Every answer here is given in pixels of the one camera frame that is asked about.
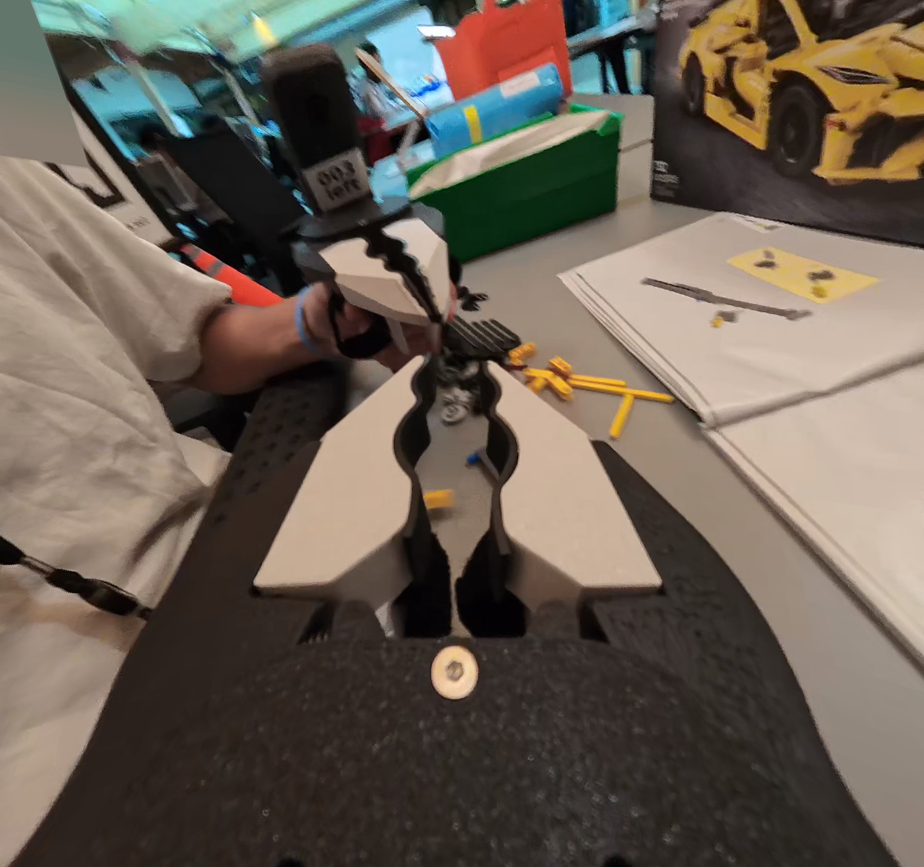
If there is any person's left forearm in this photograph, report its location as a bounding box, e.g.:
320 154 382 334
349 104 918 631
197 290 308 396

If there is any person's left hand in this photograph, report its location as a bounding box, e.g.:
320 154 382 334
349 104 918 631
310 282 440 371

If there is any black perforated board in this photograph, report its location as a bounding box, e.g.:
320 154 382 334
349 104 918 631
208 368 356 523

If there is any light blue package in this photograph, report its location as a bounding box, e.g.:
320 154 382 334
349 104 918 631
424 63 565 158

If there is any instruction booklet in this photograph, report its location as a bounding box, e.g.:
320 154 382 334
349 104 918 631
558 210 924 667

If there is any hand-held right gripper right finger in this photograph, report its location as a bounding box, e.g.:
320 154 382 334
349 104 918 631
455 362 663 638

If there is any green plastic bin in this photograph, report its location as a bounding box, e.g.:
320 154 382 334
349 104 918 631
404 104 625 265

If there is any stack of long black lego beams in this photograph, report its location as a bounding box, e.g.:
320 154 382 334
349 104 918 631
442 317 522 360

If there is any lego set box with yellow car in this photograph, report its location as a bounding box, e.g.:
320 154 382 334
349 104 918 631
648 0 924 249

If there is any small wooden board on stand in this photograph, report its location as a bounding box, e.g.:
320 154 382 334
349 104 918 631
352 43 428 155

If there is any black framed marker sign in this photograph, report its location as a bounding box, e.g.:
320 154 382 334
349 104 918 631
42 111 176 249

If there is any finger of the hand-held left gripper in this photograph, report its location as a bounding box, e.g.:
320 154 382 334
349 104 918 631
318 239 440 327
381 219 456 323

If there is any cluster of yellow lego pieces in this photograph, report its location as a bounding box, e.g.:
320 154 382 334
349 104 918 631
504 341 677 441

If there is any white paper sheet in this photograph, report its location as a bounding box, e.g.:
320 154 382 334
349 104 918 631
410 109 612 198

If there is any blue wristband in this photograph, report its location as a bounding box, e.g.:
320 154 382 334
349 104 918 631
293 284 320 357

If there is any orange traffic cone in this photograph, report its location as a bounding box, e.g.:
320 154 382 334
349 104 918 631
179 241 284 310

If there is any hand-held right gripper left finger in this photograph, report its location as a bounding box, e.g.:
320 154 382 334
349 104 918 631
251 355 453 638

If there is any orange plastic case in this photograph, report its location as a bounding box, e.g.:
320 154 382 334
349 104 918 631
432 0 576 104

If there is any black office chair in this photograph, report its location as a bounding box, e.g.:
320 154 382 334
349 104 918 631
154 129 309 292

